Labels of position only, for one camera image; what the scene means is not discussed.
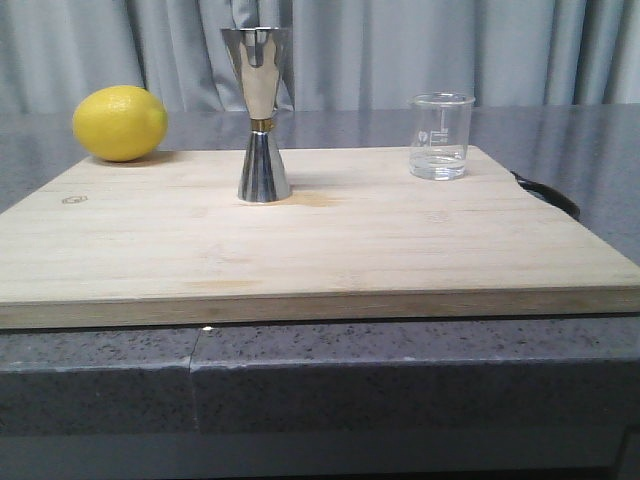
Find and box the silver double jigger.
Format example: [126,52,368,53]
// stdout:
[221,27,291,203]

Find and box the black board handle strap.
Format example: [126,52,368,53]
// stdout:
[509,170,582,218]

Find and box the yellow lemon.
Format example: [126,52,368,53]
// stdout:
[72,85,168,162]

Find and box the wooden cutting board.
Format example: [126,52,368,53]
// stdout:
[1,147,639,329]

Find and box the grey curtain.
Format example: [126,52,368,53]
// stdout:
[1,1,639,114]

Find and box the clear glass beaker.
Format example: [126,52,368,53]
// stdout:
[409,92,475,181]

